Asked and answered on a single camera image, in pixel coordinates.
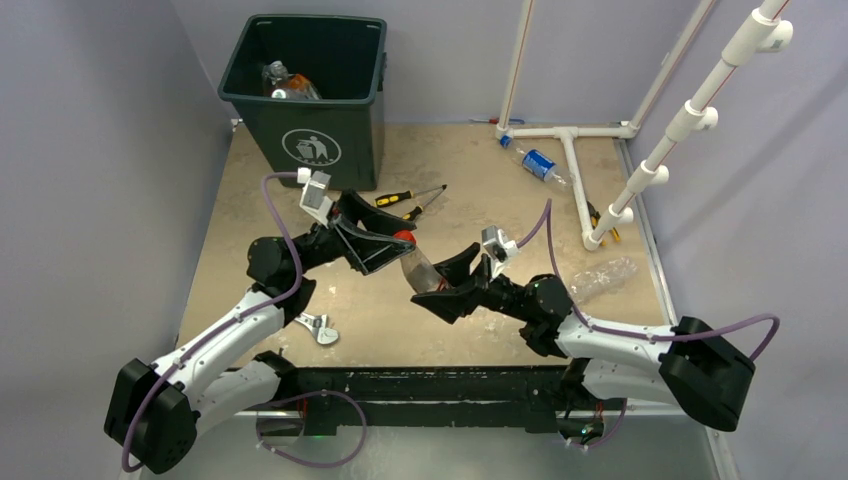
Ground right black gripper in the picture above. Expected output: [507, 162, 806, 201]
[412, 242, 533, 324]

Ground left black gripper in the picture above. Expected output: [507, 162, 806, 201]
[293, 189, 416, 276]

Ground red white crushed bottle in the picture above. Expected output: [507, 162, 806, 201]
[393, 230, 450, 294]

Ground crushed clear bottle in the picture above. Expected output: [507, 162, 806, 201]
[569, 256, 639, 303]

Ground blue label bottle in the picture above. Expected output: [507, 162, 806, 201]
[498, 135, 572, 192]

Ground large orange bottle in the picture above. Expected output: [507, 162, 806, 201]
[262, 60, 322, 100]

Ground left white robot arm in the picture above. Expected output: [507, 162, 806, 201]
[104, 191, 416, 474]

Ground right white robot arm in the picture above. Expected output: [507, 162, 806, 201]
[411, 243, 756, 432]

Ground dark green trash bin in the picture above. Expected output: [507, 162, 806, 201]
[218, 14, 388, 191]

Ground red adjustable wrench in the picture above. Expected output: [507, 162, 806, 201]
[294, 312, 340, 347]

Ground yellow black tool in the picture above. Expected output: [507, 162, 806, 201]
[588, 201, 623, 245]

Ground black handled pliers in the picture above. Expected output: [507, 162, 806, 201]
[374, 184, 447, 209]

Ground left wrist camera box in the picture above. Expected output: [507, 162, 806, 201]
[297, 167, 333, 227]

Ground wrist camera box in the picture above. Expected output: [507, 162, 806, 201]
[481, 225, 520, 278]
[297, 167, 333, 227]

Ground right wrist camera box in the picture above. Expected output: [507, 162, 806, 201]
[481, 225, 520, 278]

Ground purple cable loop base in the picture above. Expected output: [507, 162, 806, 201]
[255, 390, 368, 470]

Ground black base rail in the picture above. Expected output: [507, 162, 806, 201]
[254, 365, 627, 435]

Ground white PVC pipe frame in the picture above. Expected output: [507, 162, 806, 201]
[495, 0, 794, 251]

